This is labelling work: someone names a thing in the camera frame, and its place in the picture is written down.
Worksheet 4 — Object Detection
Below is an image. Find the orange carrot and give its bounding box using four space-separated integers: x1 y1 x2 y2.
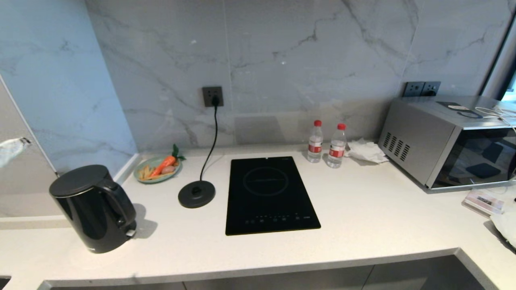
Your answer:
151 144 186 178

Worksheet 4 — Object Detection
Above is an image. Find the crumpled white tissue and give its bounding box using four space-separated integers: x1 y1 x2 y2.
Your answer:
345 138 389 164

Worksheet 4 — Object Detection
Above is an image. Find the grey wall socket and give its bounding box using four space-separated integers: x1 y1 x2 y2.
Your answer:
202 86 224 108

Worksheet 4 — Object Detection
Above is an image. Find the clear plastic bag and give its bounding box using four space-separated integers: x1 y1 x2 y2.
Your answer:
0 137 31 168

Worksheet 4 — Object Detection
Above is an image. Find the dark double wall socket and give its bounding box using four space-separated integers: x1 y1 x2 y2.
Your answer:
403 81 441 97

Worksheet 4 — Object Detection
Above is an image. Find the white cable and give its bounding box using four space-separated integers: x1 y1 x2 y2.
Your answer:
474 104 516 133

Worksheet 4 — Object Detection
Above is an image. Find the clear water bottle red cap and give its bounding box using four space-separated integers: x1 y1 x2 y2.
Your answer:
327 123 347 169
307 120 324 164

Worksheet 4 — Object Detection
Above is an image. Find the round black kettle base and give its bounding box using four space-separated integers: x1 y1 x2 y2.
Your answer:
178 180 216 209

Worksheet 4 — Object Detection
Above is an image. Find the black electric kettle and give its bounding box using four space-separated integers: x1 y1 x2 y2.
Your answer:
49 164 137 254

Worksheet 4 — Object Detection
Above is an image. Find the black power cord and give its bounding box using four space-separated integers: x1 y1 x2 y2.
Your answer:
200 95 221 183

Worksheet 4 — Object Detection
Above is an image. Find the black induction cooktop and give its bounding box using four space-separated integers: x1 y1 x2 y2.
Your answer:
225 156 321 236

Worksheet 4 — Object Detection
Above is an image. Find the green plate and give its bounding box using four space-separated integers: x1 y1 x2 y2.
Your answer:
133 156 183 184

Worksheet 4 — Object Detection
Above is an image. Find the silver microwave oven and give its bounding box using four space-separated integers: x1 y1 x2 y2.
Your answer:
378 95 516 194

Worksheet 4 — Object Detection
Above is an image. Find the white plastic bag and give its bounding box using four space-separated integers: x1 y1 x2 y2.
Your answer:
490 209 516 249

